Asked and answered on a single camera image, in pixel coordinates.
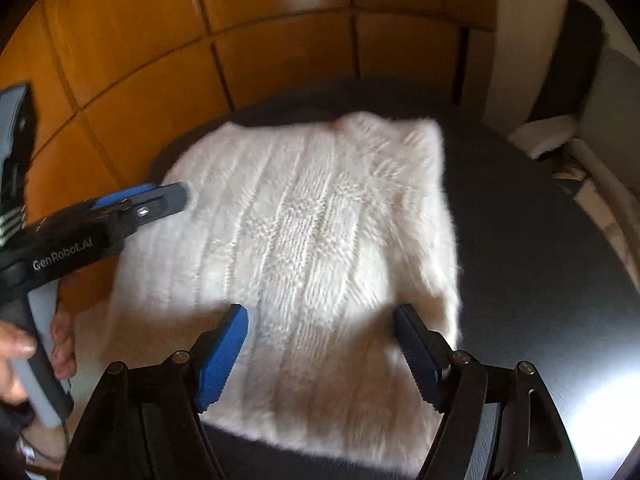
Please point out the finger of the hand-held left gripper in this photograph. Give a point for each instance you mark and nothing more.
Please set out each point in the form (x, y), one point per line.
(160, 205)
(125, 196)

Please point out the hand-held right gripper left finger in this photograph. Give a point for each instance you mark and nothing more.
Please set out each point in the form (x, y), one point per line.
(222, 360)

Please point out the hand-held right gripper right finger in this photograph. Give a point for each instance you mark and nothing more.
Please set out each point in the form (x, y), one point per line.
(417, 355)

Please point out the cream knit sweater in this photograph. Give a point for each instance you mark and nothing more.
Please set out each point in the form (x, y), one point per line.
(310, 210)

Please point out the person's left forearm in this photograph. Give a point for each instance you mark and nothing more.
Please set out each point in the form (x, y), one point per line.
(20, 432)

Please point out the person's left hand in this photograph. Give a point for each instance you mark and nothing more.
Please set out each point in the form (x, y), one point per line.
(12, 355)

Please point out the grey folded garment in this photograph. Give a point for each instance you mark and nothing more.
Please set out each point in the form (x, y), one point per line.
(615, 230)

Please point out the black board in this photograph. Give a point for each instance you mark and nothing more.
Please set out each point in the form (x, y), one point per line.
(570, 60)

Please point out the grey yellow blue padded chair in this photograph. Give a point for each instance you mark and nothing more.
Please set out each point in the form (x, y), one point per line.
(620, 90)

